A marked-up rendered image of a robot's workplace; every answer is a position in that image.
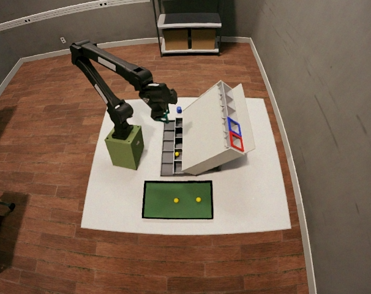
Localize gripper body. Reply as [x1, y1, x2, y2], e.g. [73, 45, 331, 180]
[147, 102, 167, 120]

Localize large white panel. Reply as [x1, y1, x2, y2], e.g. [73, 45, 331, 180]
[160, 80, 256, 176]

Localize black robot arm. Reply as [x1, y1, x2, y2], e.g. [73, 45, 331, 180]
[70, 39, 178, 140]

